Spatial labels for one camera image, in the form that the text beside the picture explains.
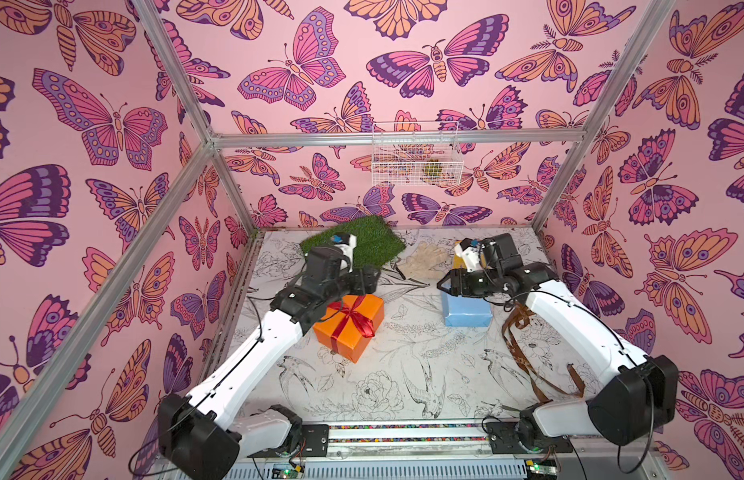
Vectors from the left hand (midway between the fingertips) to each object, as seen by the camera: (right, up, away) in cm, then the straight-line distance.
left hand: (372, 269), depth 76 cm
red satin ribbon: (-3, -15, +7) cm, 17 cm away
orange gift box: (-7, -16, +7) cm, 18 cm away
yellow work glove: (+22, +2, -2) cm, 22 cm away
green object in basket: (+19, +31, +18) cm, 40 cm away
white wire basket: (+14, +36, +19) cm, 43 cm away
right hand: (+20, -4, +4) cm, 21 cm away
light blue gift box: (+27, -13, +13) cm, 33 cm away
